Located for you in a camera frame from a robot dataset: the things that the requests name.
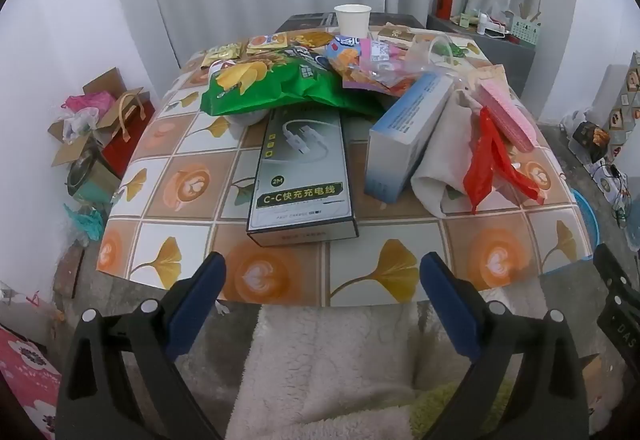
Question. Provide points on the yellow-green fleece cloth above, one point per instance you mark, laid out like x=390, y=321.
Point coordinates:
x=435, y=412

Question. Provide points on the open cardboard box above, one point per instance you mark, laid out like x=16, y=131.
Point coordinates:
x=67, y=152

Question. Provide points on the grey cabinet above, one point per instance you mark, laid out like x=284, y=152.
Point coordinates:
x=505, y=59

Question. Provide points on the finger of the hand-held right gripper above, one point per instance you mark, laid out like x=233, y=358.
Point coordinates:
x=617, y=275

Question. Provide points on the red paper bag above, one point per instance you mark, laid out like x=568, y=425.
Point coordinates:
x=120, y=154

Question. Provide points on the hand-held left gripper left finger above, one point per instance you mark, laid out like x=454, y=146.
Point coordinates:
x=197, y=300

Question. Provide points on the green chip bag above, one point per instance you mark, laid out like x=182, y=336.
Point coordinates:
x=280, y=84

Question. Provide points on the white fleece clothing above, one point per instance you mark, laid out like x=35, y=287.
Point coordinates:
x=320, y=370

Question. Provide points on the gold foil snack packet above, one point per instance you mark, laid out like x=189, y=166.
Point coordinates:
x=225, y=53

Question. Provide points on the blue and white box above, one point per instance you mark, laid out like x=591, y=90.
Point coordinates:
x=405, y=129

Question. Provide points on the green desk calendar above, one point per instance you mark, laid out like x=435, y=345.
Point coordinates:
x=525, y=30

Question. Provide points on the yellow orange-edged snack packet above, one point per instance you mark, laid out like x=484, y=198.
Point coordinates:
x=265, y=42

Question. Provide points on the white cloth bag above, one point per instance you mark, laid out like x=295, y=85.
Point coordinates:
x=442, y=154

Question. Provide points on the green foil wrapper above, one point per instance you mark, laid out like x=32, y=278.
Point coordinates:
x=447, y=48

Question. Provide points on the pink packet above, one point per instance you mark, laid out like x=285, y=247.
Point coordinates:
x=505, y=112

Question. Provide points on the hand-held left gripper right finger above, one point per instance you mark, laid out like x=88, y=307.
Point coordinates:
x=447, y=305

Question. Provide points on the clear plastic cup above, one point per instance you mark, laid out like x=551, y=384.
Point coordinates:
x=425, y=57

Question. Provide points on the white bowl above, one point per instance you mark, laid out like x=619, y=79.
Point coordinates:
x=247, y=118

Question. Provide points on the orange cracker packet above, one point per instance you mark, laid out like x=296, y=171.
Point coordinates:
x=310, y=38

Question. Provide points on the blue plastic basket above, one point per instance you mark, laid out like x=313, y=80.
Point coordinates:
x=587, y=220

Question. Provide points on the green cardboard box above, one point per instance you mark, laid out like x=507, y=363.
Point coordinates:
x=92, y=182

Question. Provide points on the white plastic bag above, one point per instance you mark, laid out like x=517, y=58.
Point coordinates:
x=80, y=122

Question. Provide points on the white plastic rack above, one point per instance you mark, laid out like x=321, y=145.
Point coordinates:
x=492, y=22

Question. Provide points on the red thermos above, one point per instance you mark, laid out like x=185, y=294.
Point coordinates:
x=443, y=2

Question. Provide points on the pink plastic bag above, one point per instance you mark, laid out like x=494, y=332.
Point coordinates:
x=92, y=100

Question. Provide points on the leaf patterned tablecloth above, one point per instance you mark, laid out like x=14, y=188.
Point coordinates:
x=210, y=185

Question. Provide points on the red plastic wrapper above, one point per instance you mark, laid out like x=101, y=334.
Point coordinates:
x=480, y=174

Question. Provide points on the pink flower printed bag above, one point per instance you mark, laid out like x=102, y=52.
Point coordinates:
x=27, y=380

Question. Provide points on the dark snack bag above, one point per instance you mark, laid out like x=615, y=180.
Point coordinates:
x=591, y=142

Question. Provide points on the small olive box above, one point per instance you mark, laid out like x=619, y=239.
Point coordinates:
x=400, y=32

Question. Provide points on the teal plastic bag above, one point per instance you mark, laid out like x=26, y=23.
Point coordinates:
x=87, y=222

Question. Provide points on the white paper cup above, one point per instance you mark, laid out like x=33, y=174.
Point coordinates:
x=352, y=19

